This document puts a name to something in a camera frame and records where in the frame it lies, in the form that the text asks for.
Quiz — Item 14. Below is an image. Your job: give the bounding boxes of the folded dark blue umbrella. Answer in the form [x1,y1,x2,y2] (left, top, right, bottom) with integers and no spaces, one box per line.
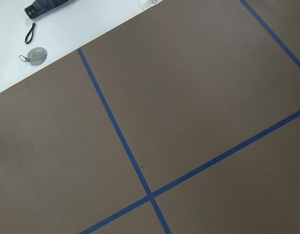
[24,0,68,20]

